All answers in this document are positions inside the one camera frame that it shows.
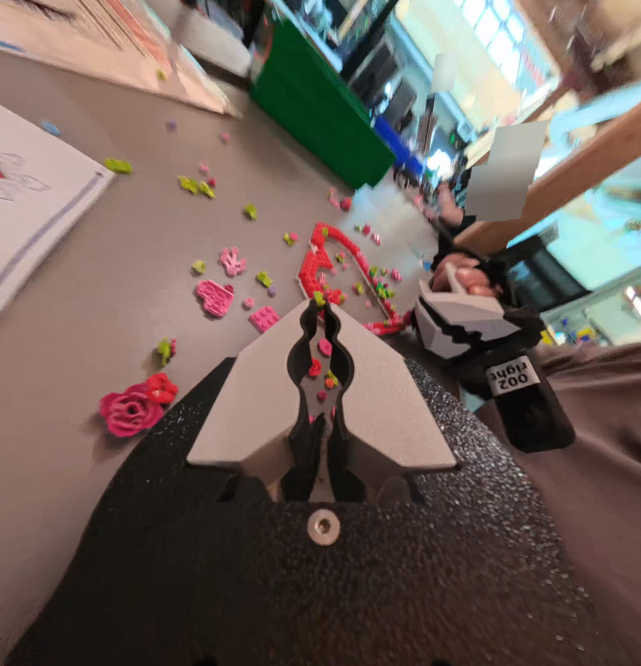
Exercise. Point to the pink lego disc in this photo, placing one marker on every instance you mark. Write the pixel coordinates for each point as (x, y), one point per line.
(325, 347)

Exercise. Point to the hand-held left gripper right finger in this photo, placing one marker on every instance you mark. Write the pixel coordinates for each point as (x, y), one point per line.
(398, 416)

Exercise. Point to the red lego heart frame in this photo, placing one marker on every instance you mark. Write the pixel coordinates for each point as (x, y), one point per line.
(312, 270)

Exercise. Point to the wooden beam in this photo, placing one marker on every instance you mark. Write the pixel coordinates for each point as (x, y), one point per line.
(575, 177)

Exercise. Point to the red round lego piece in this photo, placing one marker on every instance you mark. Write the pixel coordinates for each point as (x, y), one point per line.
(314, 368)
(162, 387)

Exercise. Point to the lime lego leaf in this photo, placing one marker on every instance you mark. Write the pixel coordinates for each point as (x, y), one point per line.
(264, 279)
(164, 351)
(207, 190)
(250, 211)
(188, 183)
(332, 376)

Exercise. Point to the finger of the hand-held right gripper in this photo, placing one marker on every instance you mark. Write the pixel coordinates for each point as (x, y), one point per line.
(460, 307)
(455, 343)

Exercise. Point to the magenta lego rose cluster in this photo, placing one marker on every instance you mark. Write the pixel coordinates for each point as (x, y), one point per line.
(128, 411)

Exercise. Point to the stacked green plastic bins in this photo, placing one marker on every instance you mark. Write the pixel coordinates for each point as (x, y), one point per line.
(310, 104)

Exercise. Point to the lego instruction booklet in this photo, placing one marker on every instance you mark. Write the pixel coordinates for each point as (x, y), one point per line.
(34, 208)

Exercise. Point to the blue lego stud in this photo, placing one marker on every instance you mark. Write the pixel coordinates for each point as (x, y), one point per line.
(51, 128)

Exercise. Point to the blue plastic bin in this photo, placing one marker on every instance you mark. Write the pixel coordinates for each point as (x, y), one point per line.
(398, 145)

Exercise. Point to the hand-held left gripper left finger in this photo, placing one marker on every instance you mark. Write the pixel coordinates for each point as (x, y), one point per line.
(247, 416)

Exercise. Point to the lime lego stem piece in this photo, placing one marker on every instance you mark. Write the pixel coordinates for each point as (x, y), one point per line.
(319, 299)

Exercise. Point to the plain pink lego branch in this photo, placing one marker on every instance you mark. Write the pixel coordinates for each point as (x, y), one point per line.
(232, 261)

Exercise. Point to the person's right hand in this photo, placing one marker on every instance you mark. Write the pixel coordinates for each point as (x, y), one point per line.
(476, 283)

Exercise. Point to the lime two-hole lego plate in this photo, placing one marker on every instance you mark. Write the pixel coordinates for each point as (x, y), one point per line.
(117, 166)

